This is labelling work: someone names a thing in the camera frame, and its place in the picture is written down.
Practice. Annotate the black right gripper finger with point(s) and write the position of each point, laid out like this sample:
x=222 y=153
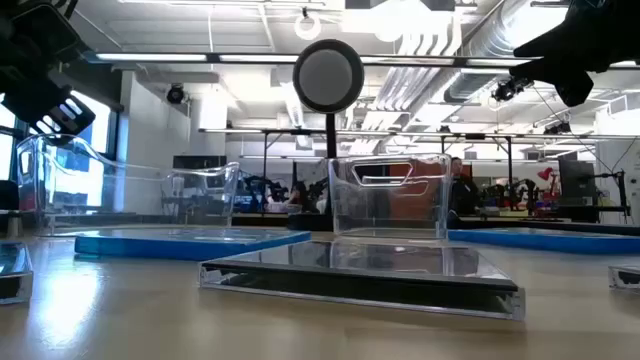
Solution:
x=547 y=46
x=565 y=75

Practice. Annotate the blue jewel case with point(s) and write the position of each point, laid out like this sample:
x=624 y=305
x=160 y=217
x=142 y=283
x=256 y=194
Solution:
x=175 y=247
x=550 y=242

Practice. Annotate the black background robot arm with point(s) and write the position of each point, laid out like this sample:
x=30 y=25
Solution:
x=525 y=195
x=265 y=192

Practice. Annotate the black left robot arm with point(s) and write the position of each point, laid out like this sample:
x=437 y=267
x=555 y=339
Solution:
x=30 y=40

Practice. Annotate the white ceiling light strip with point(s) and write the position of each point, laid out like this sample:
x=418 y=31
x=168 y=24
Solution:
x=150 y=57
x=255 y=58
x=627 y=64
x=495 y=62

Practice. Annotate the large window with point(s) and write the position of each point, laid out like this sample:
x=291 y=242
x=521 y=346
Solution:
x=5 y=150

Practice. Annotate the red desk lamp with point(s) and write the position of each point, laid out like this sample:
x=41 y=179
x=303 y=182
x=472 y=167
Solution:
x=546 y=173

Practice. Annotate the black computer monitor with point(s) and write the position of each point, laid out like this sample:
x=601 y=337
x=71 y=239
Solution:
x=575 y=180

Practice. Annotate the black workbench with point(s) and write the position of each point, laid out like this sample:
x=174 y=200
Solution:
x=590 y=214

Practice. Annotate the person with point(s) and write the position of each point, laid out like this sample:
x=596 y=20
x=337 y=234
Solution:
x=462 y=195

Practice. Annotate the black vertical pole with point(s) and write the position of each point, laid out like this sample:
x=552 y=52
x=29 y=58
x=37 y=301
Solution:
x=330 y=135

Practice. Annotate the black ceiling camera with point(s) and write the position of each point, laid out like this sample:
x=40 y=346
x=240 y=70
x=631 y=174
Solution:
x=507 y=90
x=176 y=94

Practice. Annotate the silver ceiling air duct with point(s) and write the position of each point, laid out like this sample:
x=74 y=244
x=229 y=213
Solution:
x=480 y=60

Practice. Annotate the black metal workstation frame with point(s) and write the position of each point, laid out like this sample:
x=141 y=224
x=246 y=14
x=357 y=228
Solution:
x=265 y=165
x=509 y=170

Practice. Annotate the black wall screen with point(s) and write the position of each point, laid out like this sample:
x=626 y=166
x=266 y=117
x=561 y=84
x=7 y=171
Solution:
x=200 y=162

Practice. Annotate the orange wall panel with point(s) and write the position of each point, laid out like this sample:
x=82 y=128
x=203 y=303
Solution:
x=430 y=200

